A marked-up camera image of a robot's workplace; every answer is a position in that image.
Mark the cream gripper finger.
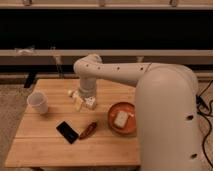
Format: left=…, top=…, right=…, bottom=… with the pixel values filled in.
left=68, top=90, right=83, bottom=111
left=85, top=97, right=97, bottom=110

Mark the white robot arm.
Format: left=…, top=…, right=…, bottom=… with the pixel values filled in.
left=74, top=54, right=202, bottom=171

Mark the brown red snack wrapper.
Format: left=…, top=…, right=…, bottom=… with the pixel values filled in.
left=79, top=122, right=97, bottom=140

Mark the black smartphone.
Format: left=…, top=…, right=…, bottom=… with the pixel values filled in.
left=56, top=121, right=79, bottom=144

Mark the white sponge block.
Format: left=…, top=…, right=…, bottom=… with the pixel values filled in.
left=114, top=111, right=129, bottom=128

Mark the white paper cup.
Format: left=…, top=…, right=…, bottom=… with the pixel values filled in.
left=27, top=91, right=48, bottom=115

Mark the orange round plate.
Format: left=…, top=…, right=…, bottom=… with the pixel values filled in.
left=107, top=102, right=136, bottom=136

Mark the wooden table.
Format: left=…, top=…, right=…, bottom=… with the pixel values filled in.
left=5, top=79, right=140, bottom=167

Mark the grey horizontal rail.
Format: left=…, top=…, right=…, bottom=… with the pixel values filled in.
left=0, top=49, right=213, bottom=64

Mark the black cable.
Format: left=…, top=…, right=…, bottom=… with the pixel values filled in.
left=195, top=79, right=213, bottom=168

